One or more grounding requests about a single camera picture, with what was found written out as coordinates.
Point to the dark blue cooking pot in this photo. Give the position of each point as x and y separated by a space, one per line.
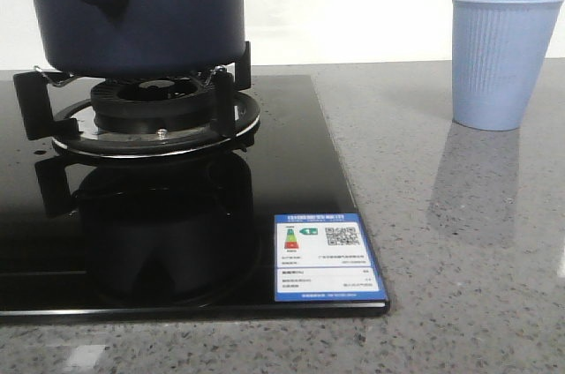
122 39

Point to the light blue ribbed cup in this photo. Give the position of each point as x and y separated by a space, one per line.
498 49

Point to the black pot support grate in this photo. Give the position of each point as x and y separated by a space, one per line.
234 121

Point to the blue energy label sticker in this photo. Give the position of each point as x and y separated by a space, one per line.
324 257

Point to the black round gas burner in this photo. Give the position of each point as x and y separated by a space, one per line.
148 106

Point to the black glass gas stove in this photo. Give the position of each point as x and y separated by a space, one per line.
185 237

